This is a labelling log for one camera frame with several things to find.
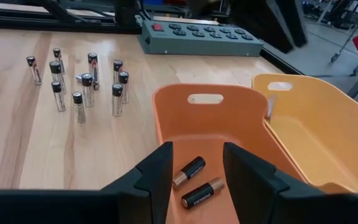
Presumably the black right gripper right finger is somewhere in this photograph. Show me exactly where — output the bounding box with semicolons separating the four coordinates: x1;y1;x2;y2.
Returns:
223;142;358;224

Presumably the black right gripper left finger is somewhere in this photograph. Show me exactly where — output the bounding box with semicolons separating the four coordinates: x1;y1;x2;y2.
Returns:
0;141;174;224

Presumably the Duracell battery black copper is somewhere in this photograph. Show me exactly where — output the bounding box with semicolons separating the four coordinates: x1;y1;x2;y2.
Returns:
180;177;226;210
172;156;207;191

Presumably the black red Energizer battery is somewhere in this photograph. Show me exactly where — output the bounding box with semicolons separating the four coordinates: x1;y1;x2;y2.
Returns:
26;55;43;86

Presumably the yellow plastic bin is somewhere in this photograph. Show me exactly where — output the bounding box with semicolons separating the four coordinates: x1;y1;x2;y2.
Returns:
251;73;358;195

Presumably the orange plastic bin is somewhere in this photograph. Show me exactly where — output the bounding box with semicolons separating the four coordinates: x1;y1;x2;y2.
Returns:
152;83;308;224

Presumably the grey-green power strip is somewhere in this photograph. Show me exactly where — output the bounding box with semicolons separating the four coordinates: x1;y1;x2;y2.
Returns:
137;19;264;58

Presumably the black cabinet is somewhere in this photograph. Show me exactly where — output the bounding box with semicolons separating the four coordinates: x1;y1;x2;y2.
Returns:
230;0;309;54

